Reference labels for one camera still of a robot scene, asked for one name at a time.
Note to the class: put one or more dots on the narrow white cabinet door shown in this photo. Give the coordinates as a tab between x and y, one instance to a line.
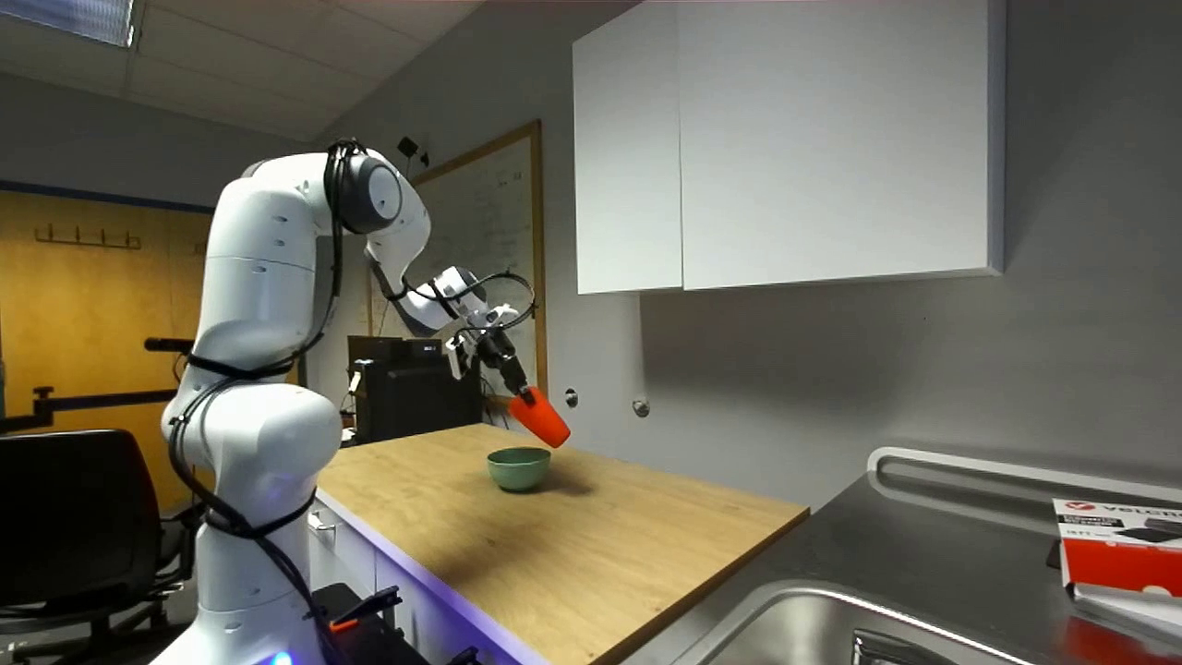
627	148

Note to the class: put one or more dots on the ceiling light panel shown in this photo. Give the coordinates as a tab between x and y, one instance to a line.
77	15

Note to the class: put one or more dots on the black office chair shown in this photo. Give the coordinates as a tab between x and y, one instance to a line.
77	520

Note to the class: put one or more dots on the white counter base cabinet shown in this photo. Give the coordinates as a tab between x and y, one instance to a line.
372	573

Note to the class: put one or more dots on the yellow wooden door panel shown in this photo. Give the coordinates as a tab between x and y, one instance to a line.
86	307

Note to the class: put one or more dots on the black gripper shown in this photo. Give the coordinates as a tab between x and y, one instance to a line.
493	348

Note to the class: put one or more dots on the white rounded rail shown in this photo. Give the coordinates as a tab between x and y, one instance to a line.
983	467

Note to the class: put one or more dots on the black box appliance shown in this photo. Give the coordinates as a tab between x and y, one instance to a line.
408	391

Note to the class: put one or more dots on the stainless steel sink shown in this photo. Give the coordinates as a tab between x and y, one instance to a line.
815	632

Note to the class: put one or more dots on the black and red device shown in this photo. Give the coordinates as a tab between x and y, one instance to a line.
362	623

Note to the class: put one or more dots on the red and white box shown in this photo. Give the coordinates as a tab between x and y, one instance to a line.
1122	559

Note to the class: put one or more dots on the white wall cabinet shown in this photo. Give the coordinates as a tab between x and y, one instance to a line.
836	143

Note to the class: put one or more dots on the orange plastic cup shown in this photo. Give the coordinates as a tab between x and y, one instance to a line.
542	418

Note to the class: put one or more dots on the teal bowl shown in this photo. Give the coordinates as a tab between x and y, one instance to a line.
519	471

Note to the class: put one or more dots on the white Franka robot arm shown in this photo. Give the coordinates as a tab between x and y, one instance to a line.
263	277

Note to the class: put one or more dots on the round wall fitting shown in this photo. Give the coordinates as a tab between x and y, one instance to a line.
642	405
569	398

